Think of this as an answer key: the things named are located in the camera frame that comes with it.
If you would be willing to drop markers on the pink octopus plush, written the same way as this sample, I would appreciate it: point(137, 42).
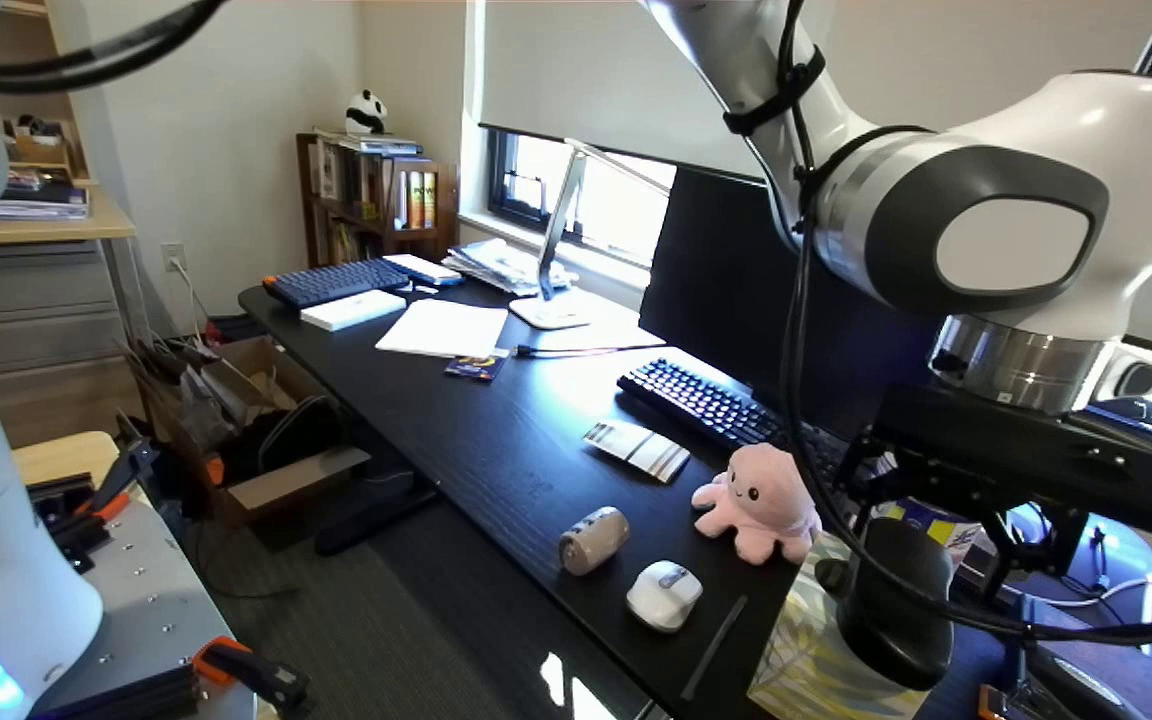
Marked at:
point(760, 501)

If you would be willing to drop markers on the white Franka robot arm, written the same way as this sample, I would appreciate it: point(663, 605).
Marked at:
point(1002, 201)

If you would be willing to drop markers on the wide white roller blind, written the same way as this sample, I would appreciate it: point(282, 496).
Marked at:
point(950, 52)

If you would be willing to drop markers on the beige seat cushion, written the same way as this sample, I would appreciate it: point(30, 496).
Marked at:
point(61, 459)

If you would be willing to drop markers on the panda plush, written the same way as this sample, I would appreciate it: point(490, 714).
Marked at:
point(364, 113)

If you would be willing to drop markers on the white notepad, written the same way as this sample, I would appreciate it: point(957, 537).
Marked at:
point(353, 308)

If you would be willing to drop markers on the black keyboard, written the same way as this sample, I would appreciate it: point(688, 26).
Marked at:
point(700, 402)

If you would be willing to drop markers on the dark blue folder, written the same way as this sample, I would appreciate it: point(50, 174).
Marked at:
point(333, 280)

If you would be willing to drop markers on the brown wooden bookshelf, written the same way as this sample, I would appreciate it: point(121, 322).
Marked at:
point(368, 201)

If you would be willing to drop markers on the narrow white roller blind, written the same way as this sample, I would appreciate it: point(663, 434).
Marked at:
point(603, 75)

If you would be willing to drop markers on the grey drawer cabinet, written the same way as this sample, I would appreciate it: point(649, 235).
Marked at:
point(50, 313)

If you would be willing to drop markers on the white monitor stand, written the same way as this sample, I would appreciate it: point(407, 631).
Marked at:
point(563, 255)

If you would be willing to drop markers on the black pen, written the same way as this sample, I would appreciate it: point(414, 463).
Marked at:
point(714, 649)

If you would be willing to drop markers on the black computer monitor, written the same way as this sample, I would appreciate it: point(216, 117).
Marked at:
point(720, 275)

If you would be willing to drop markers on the light wooden shelf board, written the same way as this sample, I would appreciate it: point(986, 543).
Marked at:
point(42, 224)

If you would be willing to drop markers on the grey perforated robot table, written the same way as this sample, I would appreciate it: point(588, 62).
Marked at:
point(157, 601)

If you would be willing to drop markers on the orange black clamp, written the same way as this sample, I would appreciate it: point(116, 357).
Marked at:
point(110, 487)
point(252, 670)

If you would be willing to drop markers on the stack of books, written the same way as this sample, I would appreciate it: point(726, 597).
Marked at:
point(32, 198)

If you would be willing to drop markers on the white striped card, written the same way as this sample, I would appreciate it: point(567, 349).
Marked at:
point(637, 449)

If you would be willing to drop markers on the loose white papers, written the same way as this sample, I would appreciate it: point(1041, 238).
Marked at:
point(588, 339)

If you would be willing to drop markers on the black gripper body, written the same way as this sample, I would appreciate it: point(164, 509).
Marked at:
point(1041, 467)

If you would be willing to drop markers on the small white book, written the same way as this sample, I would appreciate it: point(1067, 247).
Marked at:
point(427, 270)

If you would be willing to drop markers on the blue chair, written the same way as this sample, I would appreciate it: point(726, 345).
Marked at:
point(1119, 572)

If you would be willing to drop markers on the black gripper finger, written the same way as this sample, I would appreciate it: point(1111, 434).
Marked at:
point(870, 513)
point(1032, 544)

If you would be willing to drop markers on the cardboard box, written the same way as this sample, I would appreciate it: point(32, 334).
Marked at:
point(251, 415)

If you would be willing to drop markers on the stack of papers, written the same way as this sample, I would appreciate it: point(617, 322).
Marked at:
point(501, 265)

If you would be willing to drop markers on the white paper sheet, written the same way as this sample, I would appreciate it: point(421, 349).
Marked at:
point(443, 330)

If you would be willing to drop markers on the white computer mouse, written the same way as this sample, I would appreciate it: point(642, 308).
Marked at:
point(665, 597)

